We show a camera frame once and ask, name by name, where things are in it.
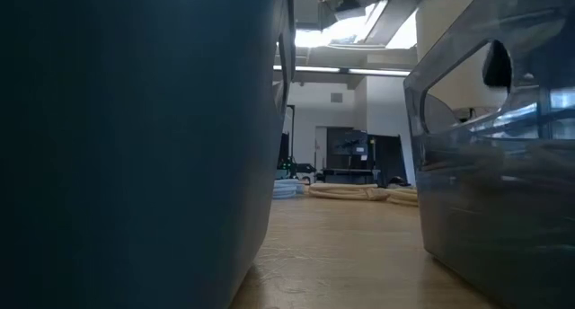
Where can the ceiling light strip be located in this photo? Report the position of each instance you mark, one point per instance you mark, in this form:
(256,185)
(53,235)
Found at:
(314,69)
(379,72)

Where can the dark wall monitor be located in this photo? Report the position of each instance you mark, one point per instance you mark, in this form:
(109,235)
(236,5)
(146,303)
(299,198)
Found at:
(346,143)

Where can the blue plastic bin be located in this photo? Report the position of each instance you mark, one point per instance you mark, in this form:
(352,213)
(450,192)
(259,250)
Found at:
(135,143)

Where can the black stand pole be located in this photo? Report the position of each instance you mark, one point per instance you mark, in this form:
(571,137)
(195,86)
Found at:
(292,134)

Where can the black background cabinet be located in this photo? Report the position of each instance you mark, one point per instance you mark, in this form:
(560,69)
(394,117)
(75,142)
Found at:
(386,161)

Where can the grey wall vent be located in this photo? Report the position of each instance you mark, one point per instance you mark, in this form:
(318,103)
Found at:
(336,97)

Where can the clear grey plastic bin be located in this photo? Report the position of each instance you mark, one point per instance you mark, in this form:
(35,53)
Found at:
(494,232)

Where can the grey ceiling box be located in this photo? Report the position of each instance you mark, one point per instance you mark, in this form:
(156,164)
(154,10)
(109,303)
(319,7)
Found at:
(306,12)

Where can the dark background table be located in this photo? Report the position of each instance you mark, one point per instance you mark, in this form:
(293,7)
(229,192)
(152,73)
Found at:
(348,174)

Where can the black equipment with green lights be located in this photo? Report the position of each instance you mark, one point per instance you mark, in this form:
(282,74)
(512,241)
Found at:
(305,168)

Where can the black dome object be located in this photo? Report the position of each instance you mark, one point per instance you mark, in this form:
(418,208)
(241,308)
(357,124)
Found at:
(398,182)

